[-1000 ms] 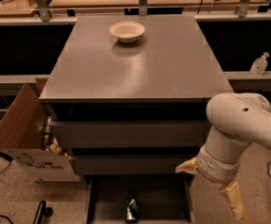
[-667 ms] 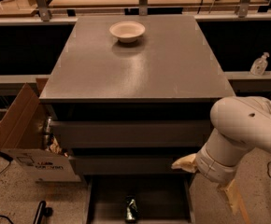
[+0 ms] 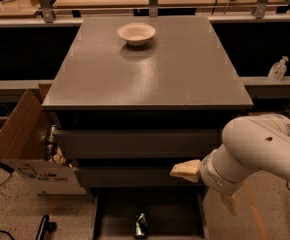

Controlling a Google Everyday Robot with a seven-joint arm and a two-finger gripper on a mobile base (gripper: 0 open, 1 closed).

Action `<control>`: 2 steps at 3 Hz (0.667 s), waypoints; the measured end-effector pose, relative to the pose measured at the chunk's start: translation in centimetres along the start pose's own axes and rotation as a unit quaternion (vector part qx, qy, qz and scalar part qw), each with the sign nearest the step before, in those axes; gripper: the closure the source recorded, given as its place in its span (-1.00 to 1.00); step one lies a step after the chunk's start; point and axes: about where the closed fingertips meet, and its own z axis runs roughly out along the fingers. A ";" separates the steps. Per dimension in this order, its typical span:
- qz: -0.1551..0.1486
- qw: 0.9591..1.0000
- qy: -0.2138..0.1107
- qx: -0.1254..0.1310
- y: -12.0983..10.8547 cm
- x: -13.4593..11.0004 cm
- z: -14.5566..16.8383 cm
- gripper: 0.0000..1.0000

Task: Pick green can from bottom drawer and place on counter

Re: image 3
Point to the green can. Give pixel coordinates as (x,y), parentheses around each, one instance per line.
(141,226)

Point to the bottom open drawer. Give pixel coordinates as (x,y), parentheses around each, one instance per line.
(172,213)

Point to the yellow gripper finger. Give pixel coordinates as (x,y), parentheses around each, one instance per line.
(231,202)
(189,170)

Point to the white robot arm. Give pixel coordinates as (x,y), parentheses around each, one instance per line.
(249,144)

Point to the middle grey drawer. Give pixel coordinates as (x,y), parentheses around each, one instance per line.
(101,177)

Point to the metal railing frame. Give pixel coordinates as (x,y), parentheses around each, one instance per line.
(16,11)

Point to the grey drawer cabinet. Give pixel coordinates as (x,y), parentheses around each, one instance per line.
(180,79)

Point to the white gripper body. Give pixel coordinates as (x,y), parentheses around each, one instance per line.
(207,172)

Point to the white bowl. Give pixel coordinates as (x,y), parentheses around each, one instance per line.
(136,34)

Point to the clear sanitizer pump bottle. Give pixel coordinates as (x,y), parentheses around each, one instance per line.
(278,69)

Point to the cardboard box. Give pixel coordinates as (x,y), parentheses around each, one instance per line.
(25,147)

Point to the grey drawer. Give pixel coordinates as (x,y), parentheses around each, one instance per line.
(101,177)
(154,143)

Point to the black device bottom left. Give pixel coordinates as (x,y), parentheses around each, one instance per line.
(46,228)

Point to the top grey drawer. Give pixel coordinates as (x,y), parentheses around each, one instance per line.
(154,143)

